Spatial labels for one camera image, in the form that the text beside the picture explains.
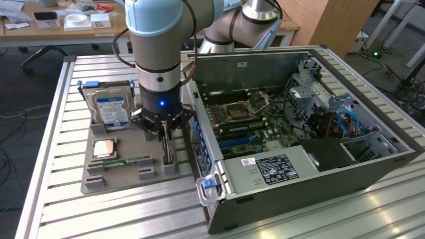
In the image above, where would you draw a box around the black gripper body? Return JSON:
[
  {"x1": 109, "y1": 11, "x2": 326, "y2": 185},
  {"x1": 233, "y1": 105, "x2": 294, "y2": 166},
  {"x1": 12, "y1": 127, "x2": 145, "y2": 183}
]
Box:
[{"x1": 139, "y1": 86, "x2": 185, "y2": 125}]

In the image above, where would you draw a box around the low-profile green graphics card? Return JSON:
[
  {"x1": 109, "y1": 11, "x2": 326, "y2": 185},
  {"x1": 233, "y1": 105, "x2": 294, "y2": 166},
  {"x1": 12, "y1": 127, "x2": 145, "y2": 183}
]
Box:
[{"x1": 159, "y1": 124, "x2": 176, "y2": 167}]

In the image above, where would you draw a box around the hard disk with blue caddy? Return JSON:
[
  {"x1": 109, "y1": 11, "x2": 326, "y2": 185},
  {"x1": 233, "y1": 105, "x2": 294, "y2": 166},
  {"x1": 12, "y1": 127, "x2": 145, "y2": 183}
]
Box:
[{"x1": 76, "y1": 78, "x2": 136, "y2": 131}]

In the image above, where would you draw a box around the grey parts rack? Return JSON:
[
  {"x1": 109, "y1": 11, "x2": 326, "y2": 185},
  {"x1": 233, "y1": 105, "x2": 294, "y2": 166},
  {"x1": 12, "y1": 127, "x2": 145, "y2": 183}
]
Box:
[{"x1": 80, "y1": 117, "x2": 196, "y2": 195}]

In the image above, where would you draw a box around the copper-toned CPU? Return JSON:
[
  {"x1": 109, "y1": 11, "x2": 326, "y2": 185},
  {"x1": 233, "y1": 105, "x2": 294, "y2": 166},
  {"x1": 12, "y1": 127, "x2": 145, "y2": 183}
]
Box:
[{"x1": 92, "y1": 139, "x2": 117, "y2": 159}]

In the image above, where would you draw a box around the long black expansion slot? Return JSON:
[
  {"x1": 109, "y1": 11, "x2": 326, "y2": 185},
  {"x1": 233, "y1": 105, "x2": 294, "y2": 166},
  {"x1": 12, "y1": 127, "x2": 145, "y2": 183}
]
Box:
[{"x1": 216, "y1": 131, "x2": 252, "y2": 140}]

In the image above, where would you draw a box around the CPU socket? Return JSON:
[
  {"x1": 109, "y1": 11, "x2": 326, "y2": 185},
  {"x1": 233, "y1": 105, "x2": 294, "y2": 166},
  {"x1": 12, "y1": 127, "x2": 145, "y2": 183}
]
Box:
[{"x1": 223, "y1": 101, "x2": 256, "y2": 122}]

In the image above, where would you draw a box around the blue expansion slot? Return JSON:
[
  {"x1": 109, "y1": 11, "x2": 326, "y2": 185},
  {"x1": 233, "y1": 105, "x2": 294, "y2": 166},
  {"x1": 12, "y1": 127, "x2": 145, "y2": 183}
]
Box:
[{"x1": 217, "y1": 136, "x2": 256, "y2": 149}]

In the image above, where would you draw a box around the green RAM stick with sticker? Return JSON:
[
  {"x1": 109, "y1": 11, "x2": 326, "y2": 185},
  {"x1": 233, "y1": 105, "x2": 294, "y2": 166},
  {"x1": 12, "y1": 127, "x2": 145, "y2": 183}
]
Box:
[{"x1": 217, "y1": 120, "x2": 268, "y2": 134}]

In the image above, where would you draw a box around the silver socket cover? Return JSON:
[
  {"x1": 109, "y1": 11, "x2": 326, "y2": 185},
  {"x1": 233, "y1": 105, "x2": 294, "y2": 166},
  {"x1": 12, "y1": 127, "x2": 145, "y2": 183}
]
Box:
[{"x1": 251, "y1": 90, "x2": 271, "y2": 107}]

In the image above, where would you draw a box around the silver finned chipset heatsink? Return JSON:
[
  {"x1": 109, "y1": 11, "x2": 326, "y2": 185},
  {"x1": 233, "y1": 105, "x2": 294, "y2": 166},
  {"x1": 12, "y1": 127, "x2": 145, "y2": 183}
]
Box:
[{"x1": 265, "y1": 140, "x2": 286, "y2": 151}]

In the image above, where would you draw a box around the green motherboard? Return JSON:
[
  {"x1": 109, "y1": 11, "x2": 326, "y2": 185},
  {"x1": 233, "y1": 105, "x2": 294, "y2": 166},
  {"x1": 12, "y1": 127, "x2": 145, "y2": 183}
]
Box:
[{"x1": 199, "y1": 83, "x2": 313, "y2": 160}]

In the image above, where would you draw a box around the perforated metal disk bay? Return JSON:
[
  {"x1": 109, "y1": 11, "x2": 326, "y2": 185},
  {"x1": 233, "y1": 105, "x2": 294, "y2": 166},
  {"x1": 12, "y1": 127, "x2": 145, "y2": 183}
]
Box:
[{"x1": 284, "y1": 55, "x2": 353, "y2": 125}]

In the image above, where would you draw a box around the wooden desk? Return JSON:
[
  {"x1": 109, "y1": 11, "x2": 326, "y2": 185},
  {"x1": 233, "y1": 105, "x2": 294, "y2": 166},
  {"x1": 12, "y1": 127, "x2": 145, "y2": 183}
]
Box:
[{"x1": 0, "y1": 0, "x2": 301, "y2": 54}]

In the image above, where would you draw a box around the white labelled box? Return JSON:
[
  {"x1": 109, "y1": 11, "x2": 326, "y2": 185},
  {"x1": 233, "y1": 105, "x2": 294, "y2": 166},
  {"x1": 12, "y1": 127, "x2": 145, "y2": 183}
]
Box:
[{"x1": 89, "y1": 13, "x2": 112, "y2": 29}]

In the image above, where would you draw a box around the flat white box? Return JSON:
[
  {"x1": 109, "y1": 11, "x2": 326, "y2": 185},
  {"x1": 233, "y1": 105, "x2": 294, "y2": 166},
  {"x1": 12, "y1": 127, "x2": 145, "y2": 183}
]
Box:
[{"x1": 63, "y1": 18, "x2": 93, "y2": 32}]

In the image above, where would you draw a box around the black power plug bundle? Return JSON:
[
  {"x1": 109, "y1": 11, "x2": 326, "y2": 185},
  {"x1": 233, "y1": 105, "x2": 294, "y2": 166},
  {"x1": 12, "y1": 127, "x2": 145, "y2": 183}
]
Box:
[{"x1": 304, "y1": 111, "x2": 337, "y2": 139}]

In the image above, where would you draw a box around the dark desk leg base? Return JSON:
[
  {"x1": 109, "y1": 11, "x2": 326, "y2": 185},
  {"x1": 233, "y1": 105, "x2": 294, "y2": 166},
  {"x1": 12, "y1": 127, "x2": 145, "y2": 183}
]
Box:
[{"x1": 19, "y1": 44, "x2": 69, "y2": 74}]

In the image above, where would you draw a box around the dark grey open PC case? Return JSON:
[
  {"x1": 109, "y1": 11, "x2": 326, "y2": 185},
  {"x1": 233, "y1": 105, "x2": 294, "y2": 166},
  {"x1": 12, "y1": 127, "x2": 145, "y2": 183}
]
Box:
[{"x1": 181, "y1": 47, "x2": 417, "y2": 235}]

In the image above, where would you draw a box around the white box with black top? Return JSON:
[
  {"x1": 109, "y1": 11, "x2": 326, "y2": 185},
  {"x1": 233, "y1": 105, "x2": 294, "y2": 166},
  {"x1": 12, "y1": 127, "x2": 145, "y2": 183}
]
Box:
[{"x1": 32, "y1": 11, "x2": 61, "y2": 28}]

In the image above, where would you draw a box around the clear plastic bag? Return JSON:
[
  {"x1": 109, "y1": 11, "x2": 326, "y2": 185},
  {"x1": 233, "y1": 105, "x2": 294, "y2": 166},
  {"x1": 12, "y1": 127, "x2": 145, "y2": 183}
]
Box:
[{"x1": 0, "y1": 0, "x2": 32, "y2": 23}]

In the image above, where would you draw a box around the wooden cabinet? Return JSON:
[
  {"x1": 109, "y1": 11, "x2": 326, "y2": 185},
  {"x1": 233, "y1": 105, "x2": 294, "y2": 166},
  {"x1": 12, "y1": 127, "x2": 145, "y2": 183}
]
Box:
[{"x1": 277, "y1": 0, "x2": 381, "y2": 58}]

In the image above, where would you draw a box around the black stand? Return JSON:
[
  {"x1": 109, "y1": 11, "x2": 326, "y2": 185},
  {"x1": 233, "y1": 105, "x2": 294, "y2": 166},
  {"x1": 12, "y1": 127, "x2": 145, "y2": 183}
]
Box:
[{"x1": 394, "y1": 47, "x2": 425, "y2": 105}]

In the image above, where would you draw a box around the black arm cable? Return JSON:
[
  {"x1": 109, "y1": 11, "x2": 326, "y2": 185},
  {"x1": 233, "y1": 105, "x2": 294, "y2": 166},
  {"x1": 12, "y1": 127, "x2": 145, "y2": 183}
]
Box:
[{"x1": 112, "y1": 0, "x2": 200, "y2": 84}]

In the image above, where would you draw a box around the translucent case latch handle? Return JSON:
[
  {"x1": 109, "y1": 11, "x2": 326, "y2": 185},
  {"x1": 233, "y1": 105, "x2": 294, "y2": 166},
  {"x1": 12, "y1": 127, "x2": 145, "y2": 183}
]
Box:
[{"x1": 195, "y1": 171, "x2": 227, "y2": 207}]

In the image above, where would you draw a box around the white floor cable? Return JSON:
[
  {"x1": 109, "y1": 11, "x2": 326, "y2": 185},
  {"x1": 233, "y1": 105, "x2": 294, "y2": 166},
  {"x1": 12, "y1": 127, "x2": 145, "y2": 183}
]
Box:
[{"x1": 0, "y1": 104, "x2": 51, "y2": 120}]

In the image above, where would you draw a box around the blue floor cable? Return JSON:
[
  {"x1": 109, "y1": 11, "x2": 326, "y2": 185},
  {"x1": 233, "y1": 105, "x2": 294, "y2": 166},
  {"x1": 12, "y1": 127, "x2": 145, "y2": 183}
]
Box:
[{"x1": 0, "y1": 119, "x2": 28, "y2": 215}]

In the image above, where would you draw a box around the blue data wire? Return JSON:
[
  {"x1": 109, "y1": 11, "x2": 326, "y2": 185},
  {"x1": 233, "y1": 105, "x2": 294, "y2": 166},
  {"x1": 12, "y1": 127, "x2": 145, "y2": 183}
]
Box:
[{"x1": 334, "y1": 109, "x2": 364, "y2": 138}]

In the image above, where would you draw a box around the grey metal disk bay bracket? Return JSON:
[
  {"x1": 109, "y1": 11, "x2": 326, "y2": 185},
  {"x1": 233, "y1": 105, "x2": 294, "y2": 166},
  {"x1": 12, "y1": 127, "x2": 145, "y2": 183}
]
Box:
[{"x1": 340, "y1": 131, "x2": 400, "y2": 163}]

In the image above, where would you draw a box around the white table frame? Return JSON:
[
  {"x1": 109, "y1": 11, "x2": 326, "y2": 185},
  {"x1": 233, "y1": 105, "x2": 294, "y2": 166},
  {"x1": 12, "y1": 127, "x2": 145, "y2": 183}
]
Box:
[{"x1": 360, "y1": 0, "x2": 425, "y2": 68}]

